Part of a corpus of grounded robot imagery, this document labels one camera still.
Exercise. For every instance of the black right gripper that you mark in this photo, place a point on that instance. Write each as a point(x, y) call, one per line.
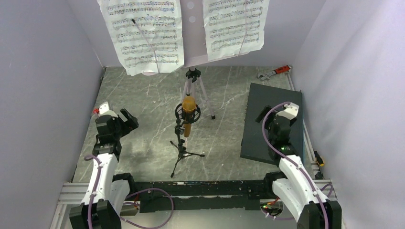
point(263, 113)

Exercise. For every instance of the sheet music page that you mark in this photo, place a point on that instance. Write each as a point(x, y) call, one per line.
point(234, 27)
point(146, 34)

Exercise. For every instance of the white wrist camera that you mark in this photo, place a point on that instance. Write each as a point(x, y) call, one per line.
point(104, 109)
point(290, 111)

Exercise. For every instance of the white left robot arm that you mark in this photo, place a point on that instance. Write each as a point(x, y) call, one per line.
point(102, 203)

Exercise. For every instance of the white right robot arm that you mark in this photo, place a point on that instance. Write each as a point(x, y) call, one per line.
point(309, 206)

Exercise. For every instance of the yellow-handled screwdriver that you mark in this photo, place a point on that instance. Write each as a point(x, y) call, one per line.
point(319, 159)

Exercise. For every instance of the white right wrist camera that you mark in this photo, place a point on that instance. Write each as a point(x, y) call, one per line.
point(290, 111)

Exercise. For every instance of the gold microphone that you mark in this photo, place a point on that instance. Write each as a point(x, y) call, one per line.
point(188, 108)

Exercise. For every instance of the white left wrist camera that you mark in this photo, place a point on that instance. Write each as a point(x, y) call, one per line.
point(104, 109)

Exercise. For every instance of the lilac perforated music stand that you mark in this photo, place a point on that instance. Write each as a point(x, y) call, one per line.
point(193, 34)

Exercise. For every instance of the black microphone shock-mount stand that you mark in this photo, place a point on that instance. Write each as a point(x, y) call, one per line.
point(179, 130)

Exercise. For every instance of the red-handled adjustable wrench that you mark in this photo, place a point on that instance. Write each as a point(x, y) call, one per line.
point(266, 76)

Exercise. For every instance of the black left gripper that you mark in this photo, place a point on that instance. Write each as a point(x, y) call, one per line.
point(132, 121)

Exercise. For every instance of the aluminium frame rails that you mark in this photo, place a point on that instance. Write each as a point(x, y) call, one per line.
point(253, 146)

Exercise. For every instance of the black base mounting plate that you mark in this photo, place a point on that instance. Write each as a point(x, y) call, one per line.
point(196, 195)

